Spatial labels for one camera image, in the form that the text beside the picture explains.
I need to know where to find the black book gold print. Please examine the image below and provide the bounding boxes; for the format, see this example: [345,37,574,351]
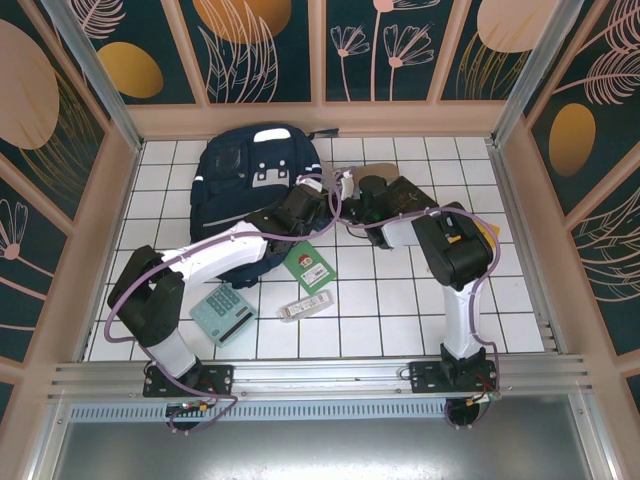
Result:
[387,175,441,221]

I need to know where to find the tan pencil case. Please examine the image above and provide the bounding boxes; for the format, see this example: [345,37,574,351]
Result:
[349,160,401,184]

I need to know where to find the green notebook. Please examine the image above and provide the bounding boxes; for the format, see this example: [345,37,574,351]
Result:
[282,242,337,294]

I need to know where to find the navy blue backpack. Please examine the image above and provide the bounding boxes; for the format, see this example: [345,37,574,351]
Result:
[188,123,341,291]

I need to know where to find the clear plastic refill box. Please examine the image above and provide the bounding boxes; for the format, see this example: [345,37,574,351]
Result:
[277,290,335,324]

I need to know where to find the yellow book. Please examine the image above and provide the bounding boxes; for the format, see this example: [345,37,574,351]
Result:
[447,219,501,254]

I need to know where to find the teal calculator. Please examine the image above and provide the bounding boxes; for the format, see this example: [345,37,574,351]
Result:
[188,283,259,349]

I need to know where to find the left power connector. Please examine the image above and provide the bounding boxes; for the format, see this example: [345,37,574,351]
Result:
[167,399,211,416]

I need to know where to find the grey metal sheet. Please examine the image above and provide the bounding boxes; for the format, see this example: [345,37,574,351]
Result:
[29,394,616,480]

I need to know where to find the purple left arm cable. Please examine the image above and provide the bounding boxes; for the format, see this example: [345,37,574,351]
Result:
[102,169,346,435]

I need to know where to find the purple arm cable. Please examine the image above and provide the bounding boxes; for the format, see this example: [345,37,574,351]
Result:
[327,167,504,431]
[102,169,346,435]

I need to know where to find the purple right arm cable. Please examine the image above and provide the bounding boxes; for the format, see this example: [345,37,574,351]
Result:
[327,167,504,431]

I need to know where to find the aluminium side rail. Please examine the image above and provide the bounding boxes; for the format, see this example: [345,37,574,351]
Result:
[487,142,569,354]

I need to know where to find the aluminium mounting rail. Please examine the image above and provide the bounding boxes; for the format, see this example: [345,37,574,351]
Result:
[47,354,594,401]

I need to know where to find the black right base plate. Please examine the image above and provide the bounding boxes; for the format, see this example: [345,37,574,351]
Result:
[408,360,501,396]

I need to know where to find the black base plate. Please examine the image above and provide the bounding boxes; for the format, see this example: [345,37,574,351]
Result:
[143,363,235,399]
[408,360,501,396]

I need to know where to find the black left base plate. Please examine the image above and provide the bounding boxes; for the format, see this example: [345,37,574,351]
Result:
[143,363,235,399]

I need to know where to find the grey slotted cable duct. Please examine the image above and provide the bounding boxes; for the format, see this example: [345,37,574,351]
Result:
[67,403,451,421]

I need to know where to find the aluminium frame post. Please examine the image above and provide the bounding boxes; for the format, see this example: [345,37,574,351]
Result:
[39,0,146,154]
[489,0,586,146]

